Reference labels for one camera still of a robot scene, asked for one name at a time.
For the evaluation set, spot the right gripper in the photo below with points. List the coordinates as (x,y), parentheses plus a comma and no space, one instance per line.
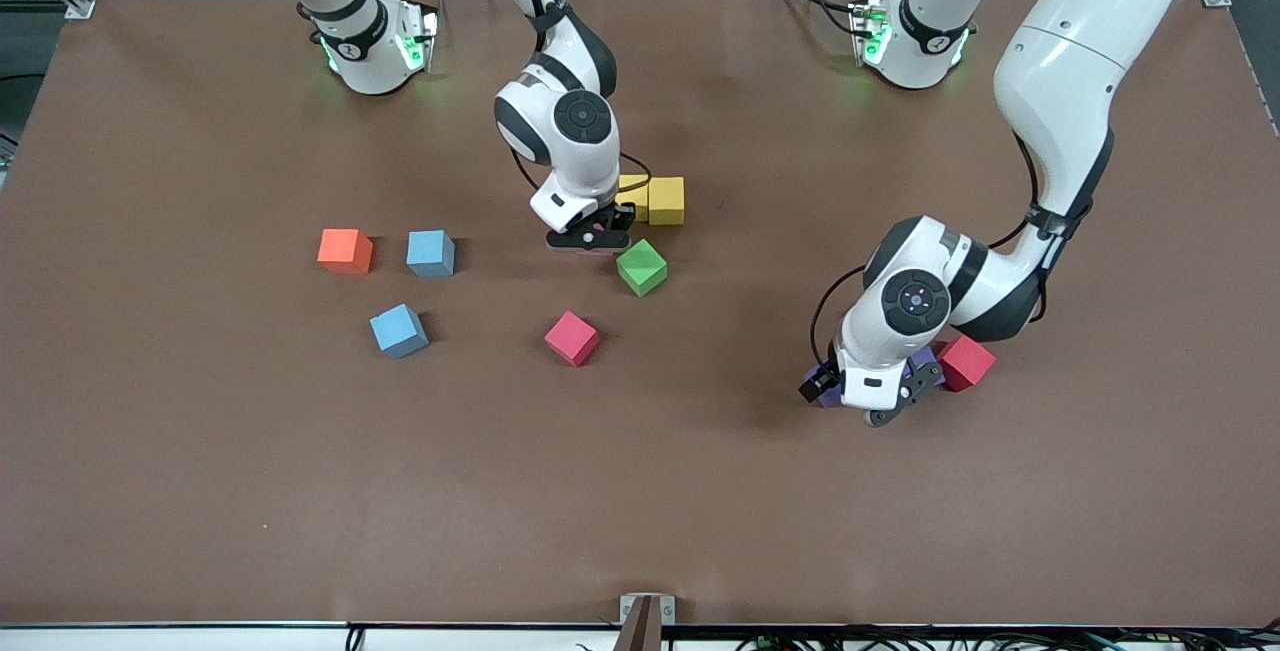
(621,215)

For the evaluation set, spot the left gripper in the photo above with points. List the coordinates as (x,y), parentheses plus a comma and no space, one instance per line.
(822,383)

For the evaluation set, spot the yellow foam cube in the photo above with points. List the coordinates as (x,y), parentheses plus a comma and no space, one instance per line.
(635,214)
(667,201)

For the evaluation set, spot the purple foam cube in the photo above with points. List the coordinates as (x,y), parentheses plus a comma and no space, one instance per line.
(925,361)
(810,374)

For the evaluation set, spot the green foam cube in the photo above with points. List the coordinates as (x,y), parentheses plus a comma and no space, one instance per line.
(642,268)

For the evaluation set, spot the red foam cube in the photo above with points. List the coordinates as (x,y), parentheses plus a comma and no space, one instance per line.
(968,363)
(571,338)

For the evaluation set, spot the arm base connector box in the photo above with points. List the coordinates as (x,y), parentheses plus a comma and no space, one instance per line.
(870,31)
(420,36)

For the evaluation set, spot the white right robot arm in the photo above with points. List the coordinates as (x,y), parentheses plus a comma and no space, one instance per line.
(575,166)

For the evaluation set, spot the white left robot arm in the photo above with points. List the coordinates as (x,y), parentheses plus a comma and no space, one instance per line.
(1070,61)

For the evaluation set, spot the blue foam cube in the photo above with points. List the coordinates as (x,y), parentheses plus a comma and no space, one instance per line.
(398,331)
(430,253)

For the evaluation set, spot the brown table mat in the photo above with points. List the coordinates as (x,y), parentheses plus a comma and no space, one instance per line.
(640,491)

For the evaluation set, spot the orange foam cube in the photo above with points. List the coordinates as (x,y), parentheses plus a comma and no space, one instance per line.
(345,251)

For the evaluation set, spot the metal table edge bracket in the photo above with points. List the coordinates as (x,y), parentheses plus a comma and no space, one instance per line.
(647,621)

